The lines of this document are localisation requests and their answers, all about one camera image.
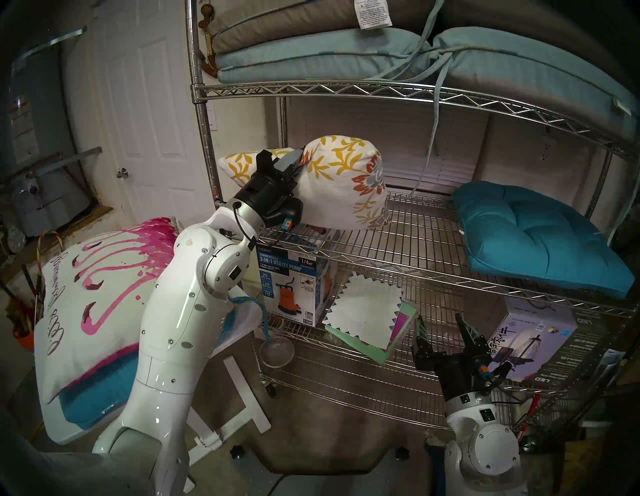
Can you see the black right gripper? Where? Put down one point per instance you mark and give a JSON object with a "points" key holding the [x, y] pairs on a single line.
{"points": [[455, 375]]}

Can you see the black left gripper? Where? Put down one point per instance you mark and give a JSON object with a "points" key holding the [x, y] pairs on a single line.
{"points": [[265, 192]]}

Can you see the floral JOY throw pillow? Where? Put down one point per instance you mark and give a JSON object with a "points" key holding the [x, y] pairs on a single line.
{"points": [[345, 185]]}

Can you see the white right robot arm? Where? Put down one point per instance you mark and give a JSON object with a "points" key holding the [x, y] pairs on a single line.
{"points": [[487, 450]]}

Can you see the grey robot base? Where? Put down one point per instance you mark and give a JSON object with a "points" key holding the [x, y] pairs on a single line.
{"points": [[325, 482]]}

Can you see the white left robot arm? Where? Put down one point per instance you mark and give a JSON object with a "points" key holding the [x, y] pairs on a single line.
{"points": [[175, 325]]}

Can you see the light blue bench cushion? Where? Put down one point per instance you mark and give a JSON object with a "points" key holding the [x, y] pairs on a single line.
{"points": [[320, 55]]}

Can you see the teal tufted seat cushion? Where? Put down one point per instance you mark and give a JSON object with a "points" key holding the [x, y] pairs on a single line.
{"points": [[530, 235]]}

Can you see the white cushion care tag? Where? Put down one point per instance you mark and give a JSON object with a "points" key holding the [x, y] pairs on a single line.
{"points": [[372, 14]]}

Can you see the light blue tied cushion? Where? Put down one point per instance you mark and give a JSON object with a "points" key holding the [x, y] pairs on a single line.
{"points": [[525, 65]]}

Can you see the teal flat seat cushion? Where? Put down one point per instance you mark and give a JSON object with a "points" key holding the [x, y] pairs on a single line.
{"points": [[100, 400]]}

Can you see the pink paper sheet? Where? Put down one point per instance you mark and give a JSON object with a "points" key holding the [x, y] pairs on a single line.
{"points": [[400, 327]]}

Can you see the green paper sheet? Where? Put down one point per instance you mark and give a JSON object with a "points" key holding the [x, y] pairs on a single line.
{"points": [[385, 352]]}

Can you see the white scalloped paper sheet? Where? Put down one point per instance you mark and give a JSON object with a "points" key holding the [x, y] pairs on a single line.
{"points": [[365, 310]]}

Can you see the LED lamp box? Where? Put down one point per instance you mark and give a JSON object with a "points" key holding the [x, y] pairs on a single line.
{"points": [[550, 340]]}

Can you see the utility pump box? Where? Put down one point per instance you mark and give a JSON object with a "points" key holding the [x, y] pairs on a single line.
{"points": [[285, 280]]}

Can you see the black base knob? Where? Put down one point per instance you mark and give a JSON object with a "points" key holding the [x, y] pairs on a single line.
{"points": [[402, 453], [237, 452]]}

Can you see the dark blue cloth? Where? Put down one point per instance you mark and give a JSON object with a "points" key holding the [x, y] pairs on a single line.
{"points": [[436, 470]]}

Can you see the white panel door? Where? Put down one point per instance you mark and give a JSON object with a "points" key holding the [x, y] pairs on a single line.
{"points": [[150, 100]]}

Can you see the clear glass bowl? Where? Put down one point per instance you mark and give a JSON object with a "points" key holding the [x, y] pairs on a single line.
{"points": [[277, 352]]}

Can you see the black caster wheel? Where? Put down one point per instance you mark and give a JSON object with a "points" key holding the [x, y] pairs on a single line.
{"points": [[270, 390]]}

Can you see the white folding table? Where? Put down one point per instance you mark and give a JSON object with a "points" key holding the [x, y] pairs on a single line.
{"points": [[250, 405]]}

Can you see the brown wooden ledge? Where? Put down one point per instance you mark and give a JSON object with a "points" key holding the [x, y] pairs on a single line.
{"points": [[75, 225]]}

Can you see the pink flamingo throw pillow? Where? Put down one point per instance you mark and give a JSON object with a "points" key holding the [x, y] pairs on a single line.
{"points": [[90, 300]]}

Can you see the grey water heater tank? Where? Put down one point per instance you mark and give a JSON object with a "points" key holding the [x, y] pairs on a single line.
{"points": [[45, 200]]}

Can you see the silver round ornament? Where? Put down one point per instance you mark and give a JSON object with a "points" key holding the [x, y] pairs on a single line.
{"points": [[16, 240]]}

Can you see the orange bucket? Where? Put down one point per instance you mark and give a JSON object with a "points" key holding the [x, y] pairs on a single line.
{"points": [[24, 340]]}

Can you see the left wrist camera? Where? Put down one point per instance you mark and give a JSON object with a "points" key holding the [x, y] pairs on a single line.
{"points": [[287, 212]]}

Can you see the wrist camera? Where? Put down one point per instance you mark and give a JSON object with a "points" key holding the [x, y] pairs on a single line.
{"points": [[287, 212], [492, 372]]}

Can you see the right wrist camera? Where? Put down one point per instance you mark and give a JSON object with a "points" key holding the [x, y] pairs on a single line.
{"points": [[492, 372]]}

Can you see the brown wooden wall hooks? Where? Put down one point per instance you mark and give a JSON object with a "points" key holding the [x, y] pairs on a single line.
{"points": [[206, 55]]}

